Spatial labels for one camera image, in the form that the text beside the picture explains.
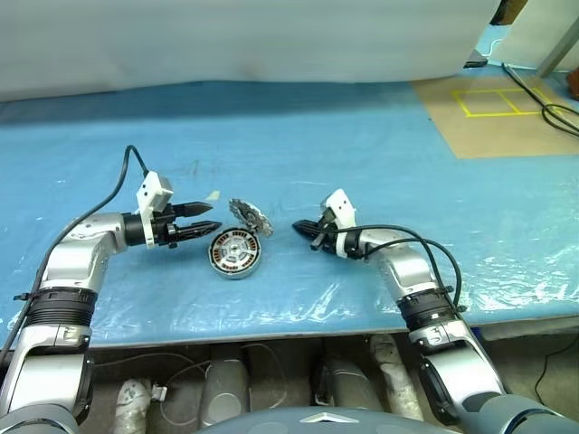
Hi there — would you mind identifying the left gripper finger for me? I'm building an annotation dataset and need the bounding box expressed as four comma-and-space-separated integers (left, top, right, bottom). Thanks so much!
178, 219, 223, 241
174, 201, 214, 219

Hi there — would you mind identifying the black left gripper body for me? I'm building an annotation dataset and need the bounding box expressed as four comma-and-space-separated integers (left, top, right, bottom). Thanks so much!
153, 203, 182, 250

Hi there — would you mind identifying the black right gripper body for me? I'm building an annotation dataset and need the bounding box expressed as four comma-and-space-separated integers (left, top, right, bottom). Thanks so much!
311, 216, 338, 255

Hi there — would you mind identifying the motor stator with copper coils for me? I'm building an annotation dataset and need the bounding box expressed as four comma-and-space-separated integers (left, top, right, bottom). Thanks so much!
207, 226, 264, 281

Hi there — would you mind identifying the silver motor rotor cap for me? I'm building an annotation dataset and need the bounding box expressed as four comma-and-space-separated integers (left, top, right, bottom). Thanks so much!
226, 196, 277, 237

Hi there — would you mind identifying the blue plastic table cover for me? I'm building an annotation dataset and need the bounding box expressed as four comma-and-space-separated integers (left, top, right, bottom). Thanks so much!
0, 80, 579, 350

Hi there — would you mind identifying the dark grey rounded shape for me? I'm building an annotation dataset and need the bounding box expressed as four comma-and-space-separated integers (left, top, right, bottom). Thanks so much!
315, 354, 386, 413
200, 356, 251, 427

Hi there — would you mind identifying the white wrapped table leg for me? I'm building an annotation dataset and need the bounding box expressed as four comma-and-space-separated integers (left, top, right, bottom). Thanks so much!
112, 378, 153, 434
369, 333, 425, 422

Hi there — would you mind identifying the white sheet backdrop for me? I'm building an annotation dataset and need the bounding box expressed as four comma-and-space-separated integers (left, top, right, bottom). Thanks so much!
0, 0, 502, 109

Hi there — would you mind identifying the grey robot torso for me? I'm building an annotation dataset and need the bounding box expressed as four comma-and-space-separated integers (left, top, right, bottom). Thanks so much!
191, 399, 436, 434

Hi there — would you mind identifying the brown cardboard sheet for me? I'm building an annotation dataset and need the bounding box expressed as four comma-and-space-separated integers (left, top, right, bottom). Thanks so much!
413, 73, 579, 160

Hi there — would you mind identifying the white panel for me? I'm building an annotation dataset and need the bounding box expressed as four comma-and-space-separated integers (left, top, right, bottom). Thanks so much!
474, 24, 567, 71

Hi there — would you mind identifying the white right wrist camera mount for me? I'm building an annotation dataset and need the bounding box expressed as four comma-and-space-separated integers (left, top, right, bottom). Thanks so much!
318, 188, 359, 259

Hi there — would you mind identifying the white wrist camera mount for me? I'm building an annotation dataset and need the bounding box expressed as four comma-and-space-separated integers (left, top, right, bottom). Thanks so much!
135, 171, 176, 250
318, 188, 359, 259

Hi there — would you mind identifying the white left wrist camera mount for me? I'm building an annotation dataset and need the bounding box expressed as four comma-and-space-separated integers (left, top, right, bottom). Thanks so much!
135, 171, 176, 250

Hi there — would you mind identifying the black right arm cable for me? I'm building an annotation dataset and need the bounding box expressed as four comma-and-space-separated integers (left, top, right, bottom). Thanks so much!
316, 224, 468, 314

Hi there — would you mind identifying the thin grey wire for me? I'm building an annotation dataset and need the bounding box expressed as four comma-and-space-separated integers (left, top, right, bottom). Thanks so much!
88, 343, 291, 427

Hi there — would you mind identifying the black bracket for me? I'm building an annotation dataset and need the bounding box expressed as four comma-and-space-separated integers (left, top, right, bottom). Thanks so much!
462, 46, 489, 70

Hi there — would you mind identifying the thin black cable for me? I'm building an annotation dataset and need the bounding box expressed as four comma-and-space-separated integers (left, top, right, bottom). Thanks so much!
535, 333, 579, 409

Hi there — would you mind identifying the black floor cable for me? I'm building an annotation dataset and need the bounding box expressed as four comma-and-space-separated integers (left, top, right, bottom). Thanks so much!
500, 61, 579, 136

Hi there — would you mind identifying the aluminium profile post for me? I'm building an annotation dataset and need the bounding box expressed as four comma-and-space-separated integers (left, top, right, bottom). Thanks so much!
536, 0, 579, 79

